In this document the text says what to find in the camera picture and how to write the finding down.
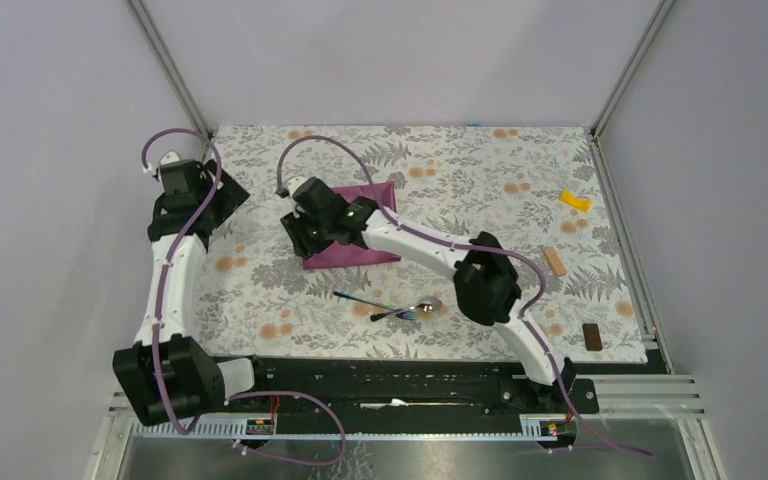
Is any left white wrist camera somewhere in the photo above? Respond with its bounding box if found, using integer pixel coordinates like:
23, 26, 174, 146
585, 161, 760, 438
143, 150, 182, 179

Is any aluminium frame post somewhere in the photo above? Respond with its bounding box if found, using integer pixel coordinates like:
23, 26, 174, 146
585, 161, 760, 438
590, 0, 679, 138
124, 0, 214, 137

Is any slotted cable duct rail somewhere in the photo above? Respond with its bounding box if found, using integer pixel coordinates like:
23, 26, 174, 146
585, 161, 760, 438
130, 413, 581, 443

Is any floral patterned tablecloth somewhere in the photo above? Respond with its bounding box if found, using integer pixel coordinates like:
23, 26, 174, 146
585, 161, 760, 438
193, 125, 647, 364

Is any left aluminium frame post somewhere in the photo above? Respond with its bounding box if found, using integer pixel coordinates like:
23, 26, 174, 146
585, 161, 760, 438
124, 0, 214, 137

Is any right aluminium frame post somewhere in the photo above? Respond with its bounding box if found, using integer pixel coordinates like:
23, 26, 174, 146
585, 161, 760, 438
590, 0, 679, 138

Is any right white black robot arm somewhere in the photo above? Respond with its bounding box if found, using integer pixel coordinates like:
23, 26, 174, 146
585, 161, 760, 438
276, 177, 575, 412

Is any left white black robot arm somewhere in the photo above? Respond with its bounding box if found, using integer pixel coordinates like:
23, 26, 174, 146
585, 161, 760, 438
112, 151, 271, 434

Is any iridescent fork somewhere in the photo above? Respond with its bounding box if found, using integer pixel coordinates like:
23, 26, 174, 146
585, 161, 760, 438
332, 291, 418, 322

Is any dark brown block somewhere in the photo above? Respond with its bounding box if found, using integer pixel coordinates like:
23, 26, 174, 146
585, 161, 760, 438
582, 323, 604, 352

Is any light wooden block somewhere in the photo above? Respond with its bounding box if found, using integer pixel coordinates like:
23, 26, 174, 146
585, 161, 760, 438
542, 247, 567, 277

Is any iridescent spoon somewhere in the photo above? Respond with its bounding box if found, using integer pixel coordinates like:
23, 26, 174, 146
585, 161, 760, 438
369, 296, 443, 322

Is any yellow plastic piece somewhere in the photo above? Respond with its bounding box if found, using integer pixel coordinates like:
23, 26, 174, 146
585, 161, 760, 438
559, 190, 593, 212

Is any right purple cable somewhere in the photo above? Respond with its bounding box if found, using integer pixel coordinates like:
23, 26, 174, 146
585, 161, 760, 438
275, 135, 654, 460

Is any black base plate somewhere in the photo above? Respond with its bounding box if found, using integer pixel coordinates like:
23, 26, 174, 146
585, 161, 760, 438
253, 357, 599, 425

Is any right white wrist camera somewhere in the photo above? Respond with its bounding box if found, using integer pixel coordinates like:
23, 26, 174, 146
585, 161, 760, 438
275, 176, 311, 218

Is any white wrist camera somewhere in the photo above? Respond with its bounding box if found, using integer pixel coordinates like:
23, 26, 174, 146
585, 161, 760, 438
143, 150, 182, 179
275, 176, 311, 218

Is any purple cloth napkin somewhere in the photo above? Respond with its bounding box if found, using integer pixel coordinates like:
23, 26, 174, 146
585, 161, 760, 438
302, 182, 401, 270

